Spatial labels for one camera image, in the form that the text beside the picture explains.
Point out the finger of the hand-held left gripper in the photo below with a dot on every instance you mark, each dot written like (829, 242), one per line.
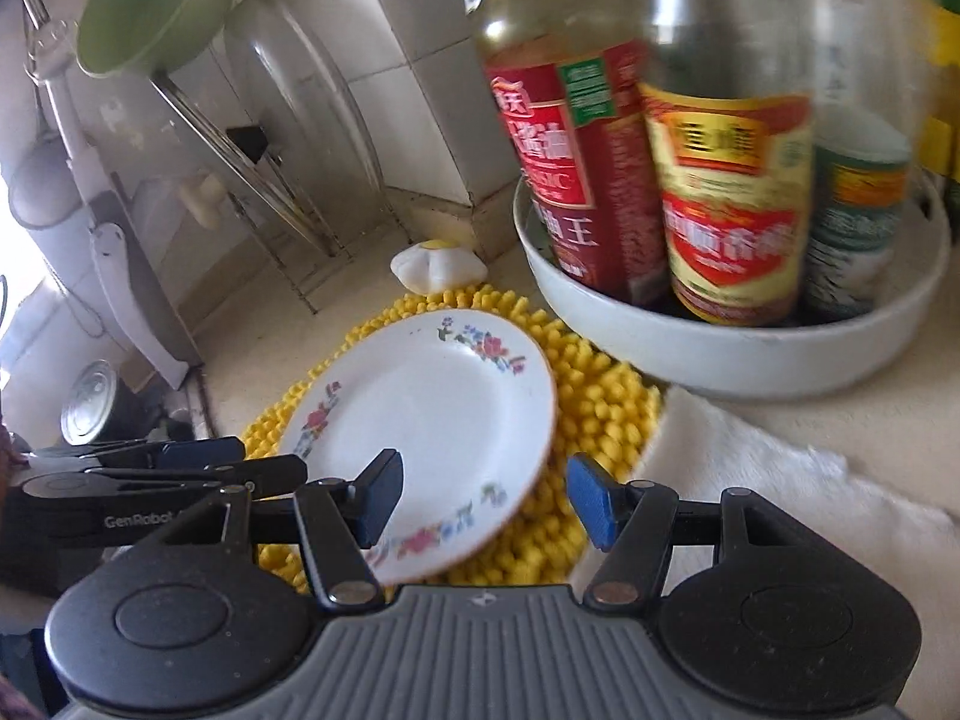
(202, 451)
(277, 469)

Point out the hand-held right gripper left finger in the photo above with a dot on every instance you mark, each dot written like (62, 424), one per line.
(379, 499)

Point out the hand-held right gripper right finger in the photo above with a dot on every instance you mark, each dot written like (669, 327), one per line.
(591, 502)

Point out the white floral plate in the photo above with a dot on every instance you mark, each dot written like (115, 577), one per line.
(420, 420)

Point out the yellow chenille mat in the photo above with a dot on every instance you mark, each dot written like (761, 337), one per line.
(600, 420)

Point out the round metal tin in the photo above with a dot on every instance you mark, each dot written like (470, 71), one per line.
(86, 401)

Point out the white round tray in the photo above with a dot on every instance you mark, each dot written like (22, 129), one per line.
(712, 360)

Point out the white cloth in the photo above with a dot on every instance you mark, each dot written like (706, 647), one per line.
(787, 480)

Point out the white hand-held appliance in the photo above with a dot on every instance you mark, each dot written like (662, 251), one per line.
(112, 255)

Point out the white egg-shaped holder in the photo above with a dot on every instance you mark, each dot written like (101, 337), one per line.
(435, 264)

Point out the glass lid with black knob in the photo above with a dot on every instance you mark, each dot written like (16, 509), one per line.
(251, 142)

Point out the red label sauce bottle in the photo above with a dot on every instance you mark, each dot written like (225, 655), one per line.
(577, 165)

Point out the yellow red label bottle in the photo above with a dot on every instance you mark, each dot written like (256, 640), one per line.
(731, 187)

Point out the large glass lid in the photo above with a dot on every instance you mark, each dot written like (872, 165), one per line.
(315, 112)

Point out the green label clear bottle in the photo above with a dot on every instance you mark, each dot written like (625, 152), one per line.
(859, 225)

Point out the green plastic bowl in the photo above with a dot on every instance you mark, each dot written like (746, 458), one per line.
(150, 15)

